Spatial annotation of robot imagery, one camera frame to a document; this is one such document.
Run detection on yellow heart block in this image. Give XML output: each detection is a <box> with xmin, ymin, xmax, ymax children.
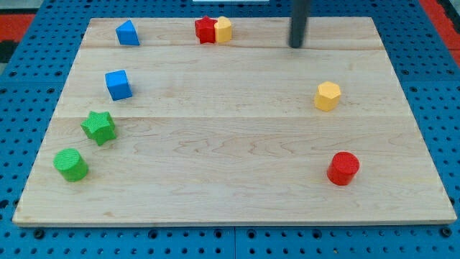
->
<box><xmin>214</xmin><ymin>17</ymin><xmax>232</xmax><ymax>43</ymax></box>

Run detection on yellow hexagon block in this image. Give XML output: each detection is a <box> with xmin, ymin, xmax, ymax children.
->
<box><xmin>313</xmin><ymin>81</ymin><xmax>341</xmax><ymax>112</ymax></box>

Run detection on wooden board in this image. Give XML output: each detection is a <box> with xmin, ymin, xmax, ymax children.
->
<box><xmin>13</xmin><ymin>17</ymin><xmax>456</xmax><ymax>227</ymax></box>

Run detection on red star block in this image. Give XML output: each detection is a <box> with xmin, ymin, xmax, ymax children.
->
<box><xmin>194</xmin><ymin>16</ymin><xmax>217</xmax><ymax>44</ymax></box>

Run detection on red cylinder block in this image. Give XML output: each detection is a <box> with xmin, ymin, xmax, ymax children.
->
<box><xmin>326</xmin><ymin>151</ymin><xmax>360</xmax><ymax>186</ymax></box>

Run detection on blue cube block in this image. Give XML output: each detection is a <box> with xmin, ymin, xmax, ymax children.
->
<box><xmin>105</xmin><ymin>70</ymin><xmax>132</xmax><ymax>101</ymax></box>

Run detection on green star block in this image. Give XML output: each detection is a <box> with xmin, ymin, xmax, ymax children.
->
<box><xmin>80</xmin><ymin>111</ymin><xmax>116</xmax><ymax>146</ymax></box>

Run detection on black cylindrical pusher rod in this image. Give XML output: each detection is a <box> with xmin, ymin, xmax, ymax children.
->
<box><xmin>288</xmin><ymin>0</ymin><xmax>312</xmax><ymax>48</ymax></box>

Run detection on blue triangle block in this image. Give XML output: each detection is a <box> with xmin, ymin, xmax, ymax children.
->
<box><xmin>116</xmin><ymin>20</ymin><xmax>140</xmax><ymax>46</ymax></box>

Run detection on green cylinder block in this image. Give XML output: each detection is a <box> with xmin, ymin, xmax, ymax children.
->
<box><xmin>53</xmin><ymin>148</ymin><xmax>88</xmax><ymax>182</ymax></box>

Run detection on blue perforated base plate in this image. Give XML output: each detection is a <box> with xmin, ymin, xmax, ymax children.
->
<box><xmin>1</xmin><ymin>0</ymin><xmax>459</xmax><ymax>258</ymax></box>

